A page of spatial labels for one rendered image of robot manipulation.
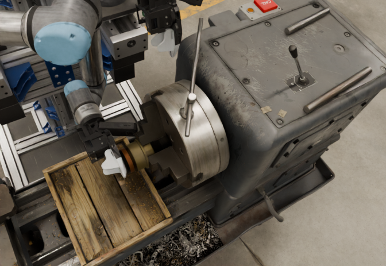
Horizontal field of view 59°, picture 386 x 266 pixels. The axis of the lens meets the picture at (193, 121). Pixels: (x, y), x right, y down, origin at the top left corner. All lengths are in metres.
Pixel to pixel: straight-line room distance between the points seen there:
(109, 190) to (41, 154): 0.95
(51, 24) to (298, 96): 0.67
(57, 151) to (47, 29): 1.29
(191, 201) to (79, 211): 0.37
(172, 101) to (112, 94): 1.32
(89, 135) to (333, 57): 0.78
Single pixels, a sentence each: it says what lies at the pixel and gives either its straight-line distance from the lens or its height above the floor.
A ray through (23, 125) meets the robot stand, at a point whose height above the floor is 0.21.
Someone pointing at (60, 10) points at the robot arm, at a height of 1.43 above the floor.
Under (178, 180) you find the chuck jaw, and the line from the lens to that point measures 0.97.
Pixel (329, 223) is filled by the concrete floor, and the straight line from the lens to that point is 2.34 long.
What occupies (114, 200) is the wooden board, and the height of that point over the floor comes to 0.89.
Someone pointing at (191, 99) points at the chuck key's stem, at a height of 1.32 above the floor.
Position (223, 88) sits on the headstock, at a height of 1.24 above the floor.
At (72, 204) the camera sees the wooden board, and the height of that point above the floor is 0.89.
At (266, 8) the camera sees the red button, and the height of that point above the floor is 1.27.
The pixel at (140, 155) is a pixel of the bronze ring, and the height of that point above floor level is 1.12.
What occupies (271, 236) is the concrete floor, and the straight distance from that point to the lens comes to 2.17.
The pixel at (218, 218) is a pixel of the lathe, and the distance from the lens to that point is 1.48.
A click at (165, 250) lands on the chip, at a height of 0.58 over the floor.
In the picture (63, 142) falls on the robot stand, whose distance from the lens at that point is 2.10.
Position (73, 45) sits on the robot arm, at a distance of 0.86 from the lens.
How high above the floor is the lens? 2.00
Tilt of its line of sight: 57 degrees down
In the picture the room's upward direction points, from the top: 12 degrees clockwise
